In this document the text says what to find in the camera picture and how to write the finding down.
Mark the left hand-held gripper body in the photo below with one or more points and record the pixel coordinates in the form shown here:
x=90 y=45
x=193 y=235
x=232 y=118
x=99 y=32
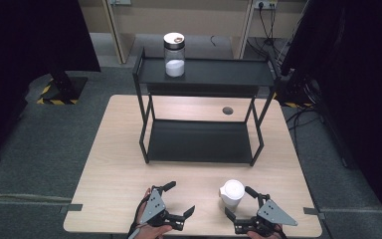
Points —
x=154 y=205

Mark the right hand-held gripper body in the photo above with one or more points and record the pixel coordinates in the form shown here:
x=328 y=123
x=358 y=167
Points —
x=273 y=212

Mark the white cup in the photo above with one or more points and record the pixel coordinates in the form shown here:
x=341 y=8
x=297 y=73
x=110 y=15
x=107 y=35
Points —
x=232 y=192

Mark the black metal two-tier shelf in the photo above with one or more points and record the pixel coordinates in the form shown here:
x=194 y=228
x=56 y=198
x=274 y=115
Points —
x=199 y=141

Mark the glass jar with metal lid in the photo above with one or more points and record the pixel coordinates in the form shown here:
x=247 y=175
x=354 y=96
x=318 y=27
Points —
x=174 y=58

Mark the person's right hand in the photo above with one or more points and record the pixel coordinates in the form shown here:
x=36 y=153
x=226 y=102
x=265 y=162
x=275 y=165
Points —
x=268 y=237

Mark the person's left hand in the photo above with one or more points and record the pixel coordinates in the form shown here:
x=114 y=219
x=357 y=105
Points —
x=149 y=233

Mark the grey floor tape piece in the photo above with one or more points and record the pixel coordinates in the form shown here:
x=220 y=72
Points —
x=313 y=212
x=71 y=208

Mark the black striped stand base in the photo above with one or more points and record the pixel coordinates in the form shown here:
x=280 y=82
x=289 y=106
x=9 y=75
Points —
x=63 y=91

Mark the black curtain with stand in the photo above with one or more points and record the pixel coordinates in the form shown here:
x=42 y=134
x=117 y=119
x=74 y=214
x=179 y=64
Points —
x=361 y=83

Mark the large black curtain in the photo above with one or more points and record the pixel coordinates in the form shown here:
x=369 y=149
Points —
x=20 y=49

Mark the white wall power socket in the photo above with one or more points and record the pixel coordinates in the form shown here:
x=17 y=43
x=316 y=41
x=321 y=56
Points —
x=265 y=4

